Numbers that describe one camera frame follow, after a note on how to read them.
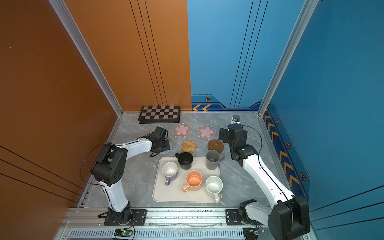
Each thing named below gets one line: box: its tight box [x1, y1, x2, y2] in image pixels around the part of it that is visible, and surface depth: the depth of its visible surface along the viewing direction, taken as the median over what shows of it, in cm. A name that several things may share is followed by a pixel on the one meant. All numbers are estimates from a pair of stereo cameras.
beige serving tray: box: [152, 156, 220, 203], surface depth 84 cm
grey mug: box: [205, 150, 225, 170], surface depth 86 cm
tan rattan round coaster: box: [181, 140, 198, 153], surface depth 102 cm
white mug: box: [205, 175, 224, 203], surface depth 78 cm
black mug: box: [175, 152, 194, 170], surface depth 87 cm
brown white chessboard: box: [138, 105, 181, 124], surface depth 118 cm
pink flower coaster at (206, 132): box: [197, 124, 218, 141], surface depth 111 cm
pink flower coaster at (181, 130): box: [172, 122, 192, 138], surface depth 111 cm
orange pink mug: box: [182, 170, 203, 193], surface depth 81 cm
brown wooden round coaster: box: [207, 139, 224, 154], surface depth 102 cm
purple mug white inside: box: [162, 161, 178, 186], surface depth 85 cm
